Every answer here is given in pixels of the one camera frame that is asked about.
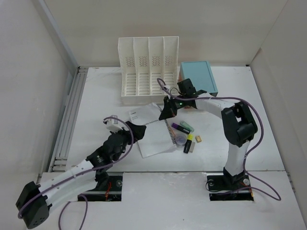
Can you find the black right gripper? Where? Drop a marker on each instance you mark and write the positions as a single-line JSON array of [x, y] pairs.
[[168, 111]]

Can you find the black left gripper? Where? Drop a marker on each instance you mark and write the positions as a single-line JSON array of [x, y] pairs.
[[138, 132]]

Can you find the white spiral notebook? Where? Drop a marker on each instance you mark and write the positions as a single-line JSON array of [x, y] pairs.
[[158, 137]]

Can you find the clear round pin box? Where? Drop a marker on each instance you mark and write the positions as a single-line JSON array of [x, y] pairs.
[[180, 140]]

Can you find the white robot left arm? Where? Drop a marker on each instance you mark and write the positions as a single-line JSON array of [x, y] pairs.
[[37, 201]]

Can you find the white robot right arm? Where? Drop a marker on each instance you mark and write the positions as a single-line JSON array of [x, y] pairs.
[[238, 122]]

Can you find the green highlighter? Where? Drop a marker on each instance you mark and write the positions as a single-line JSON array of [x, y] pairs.
[[187, 126]]

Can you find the purple highlighter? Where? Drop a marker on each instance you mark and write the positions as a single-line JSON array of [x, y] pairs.
[[180, 128]]

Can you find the orange drawer box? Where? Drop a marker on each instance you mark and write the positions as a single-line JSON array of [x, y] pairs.
[[180, 78]]

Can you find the yellow highlighter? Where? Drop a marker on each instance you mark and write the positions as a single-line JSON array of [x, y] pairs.
[[188, 143]]

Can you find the small wooden stamp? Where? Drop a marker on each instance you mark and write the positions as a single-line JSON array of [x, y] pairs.
[[198, 139]]

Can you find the grey eraser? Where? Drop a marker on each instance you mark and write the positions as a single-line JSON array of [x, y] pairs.
[[192, 147]]

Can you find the blue drawer box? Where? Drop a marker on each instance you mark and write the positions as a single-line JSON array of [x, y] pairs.
[[201, 75]]

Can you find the white plastic file organizer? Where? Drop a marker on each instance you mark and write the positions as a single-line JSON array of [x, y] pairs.
[[142, 61]]

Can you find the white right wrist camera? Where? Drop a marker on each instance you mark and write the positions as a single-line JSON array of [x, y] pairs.
[[167, 89]]

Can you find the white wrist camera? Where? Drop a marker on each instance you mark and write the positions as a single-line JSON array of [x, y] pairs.
[[167, 89], [112, 124]]

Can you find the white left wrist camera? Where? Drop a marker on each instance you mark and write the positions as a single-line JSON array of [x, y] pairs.
[[112, 124]]

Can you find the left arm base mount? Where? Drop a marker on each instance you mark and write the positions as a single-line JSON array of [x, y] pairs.
[[108, 191]]

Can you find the aluminium rail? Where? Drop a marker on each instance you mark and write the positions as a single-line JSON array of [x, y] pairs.
[[59, 155]]

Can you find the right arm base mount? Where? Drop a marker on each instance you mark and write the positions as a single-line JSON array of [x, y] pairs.
[[221, 190]]

